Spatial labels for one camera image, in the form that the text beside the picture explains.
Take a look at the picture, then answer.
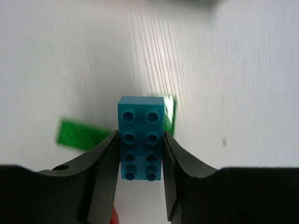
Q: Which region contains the red sloped lego brick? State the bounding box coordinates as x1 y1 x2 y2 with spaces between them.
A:
110 207 119 224

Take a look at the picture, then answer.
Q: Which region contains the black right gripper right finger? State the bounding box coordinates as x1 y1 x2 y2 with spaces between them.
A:
163 132 299 224

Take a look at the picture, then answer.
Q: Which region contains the green flat lego plate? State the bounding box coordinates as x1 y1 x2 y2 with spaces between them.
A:
56 119 113 152

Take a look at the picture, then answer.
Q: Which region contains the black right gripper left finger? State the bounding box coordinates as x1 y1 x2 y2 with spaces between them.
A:
0 131 120 224

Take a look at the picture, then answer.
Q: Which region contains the teal 2x4 lego brick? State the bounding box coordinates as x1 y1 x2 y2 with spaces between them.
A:
118 96 165 182

